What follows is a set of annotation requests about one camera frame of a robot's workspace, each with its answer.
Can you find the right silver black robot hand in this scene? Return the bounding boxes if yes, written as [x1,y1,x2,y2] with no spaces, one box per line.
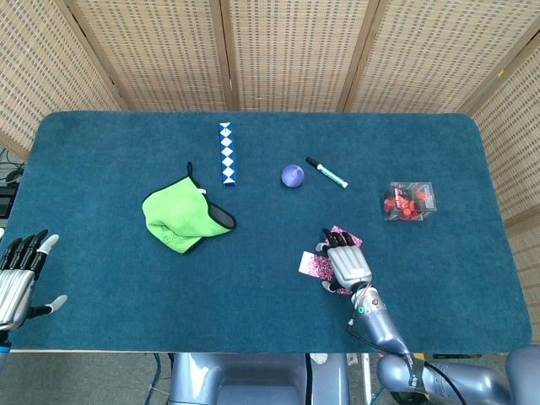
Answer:
[314,227,375,296]

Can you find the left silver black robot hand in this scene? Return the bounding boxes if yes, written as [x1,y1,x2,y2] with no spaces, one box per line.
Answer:
[0,229,68,332]

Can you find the pink patterned card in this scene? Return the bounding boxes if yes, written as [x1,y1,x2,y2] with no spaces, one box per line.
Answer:
[297,251,335,281]
[330,225,364,247]

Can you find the black box device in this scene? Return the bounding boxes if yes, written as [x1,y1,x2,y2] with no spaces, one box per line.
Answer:
[0,187,18,219]

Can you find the clear box of red pieces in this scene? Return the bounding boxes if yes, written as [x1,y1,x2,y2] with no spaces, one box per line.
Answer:
[381,181,438,223]

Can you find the teal marker pen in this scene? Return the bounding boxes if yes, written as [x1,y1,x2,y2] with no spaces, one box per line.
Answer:
[305,156,349,190]

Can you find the purple ball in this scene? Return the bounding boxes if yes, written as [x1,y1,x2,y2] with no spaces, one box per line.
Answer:
[279,164,305,189]

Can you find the blue felt table cover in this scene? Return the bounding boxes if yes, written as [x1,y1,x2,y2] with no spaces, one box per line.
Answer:
[8,110,533,354]

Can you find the grey-blue robot torso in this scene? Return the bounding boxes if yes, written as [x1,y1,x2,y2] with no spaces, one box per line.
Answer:
[168,352,351,405]

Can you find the blue white snake puzzle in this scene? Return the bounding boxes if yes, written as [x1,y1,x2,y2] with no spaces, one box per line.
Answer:
[218,121,237,188]

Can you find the green microfiber cloth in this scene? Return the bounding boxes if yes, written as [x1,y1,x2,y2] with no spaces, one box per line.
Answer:
[141,161,237,255]

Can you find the woven wooden folding screen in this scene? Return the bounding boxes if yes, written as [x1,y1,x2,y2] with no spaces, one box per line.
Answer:
[0,0,540,313]

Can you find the black cable bundle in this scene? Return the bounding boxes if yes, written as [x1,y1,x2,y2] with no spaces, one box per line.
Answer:
[0,147,26,186]

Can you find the blue cable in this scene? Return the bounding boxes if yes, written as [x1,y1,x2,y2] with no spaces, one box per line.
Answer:
[150,353,165,387]

